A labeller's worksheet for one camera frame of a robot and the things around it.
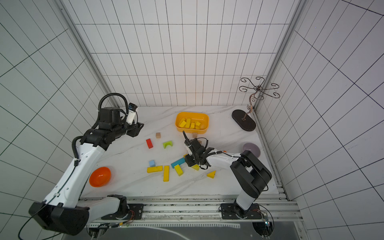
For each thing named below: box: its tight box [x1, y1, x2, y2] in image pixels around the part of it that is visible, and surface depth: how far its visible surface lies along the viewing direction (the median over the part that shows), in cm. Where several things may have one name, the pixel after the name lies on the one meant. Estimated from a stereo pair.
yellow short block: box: [174, 164, 184, 177], surface depth 87 cm
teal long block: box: [171, 157, 186, 169], surface depth 92 cm
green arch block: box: [162, 141, 173, 149], surface depth 100 cm
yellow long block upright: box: [163, 165, 170, 182], surface depth 87 cm
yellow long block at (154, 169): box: [146, 165, 164, 174], surface depth 89 cm
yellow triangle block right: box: [206, 170, 217, 179], surface depth 86 cm
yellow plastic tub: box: [175, 111, 210, 135], surface depth 109 cm
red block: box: [146, 138, 154, 149], surface depth 99 cm
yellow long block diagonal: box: [185, 118, 191, 129], surface depth 108 cm
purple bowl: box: [242, 142, 261, 158], surface depth 94 cm
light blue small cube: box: [149, 160, 156, 167], surface depth 90 cm
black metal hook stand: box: [232, 77, 280, 132], surface depth 109 cm
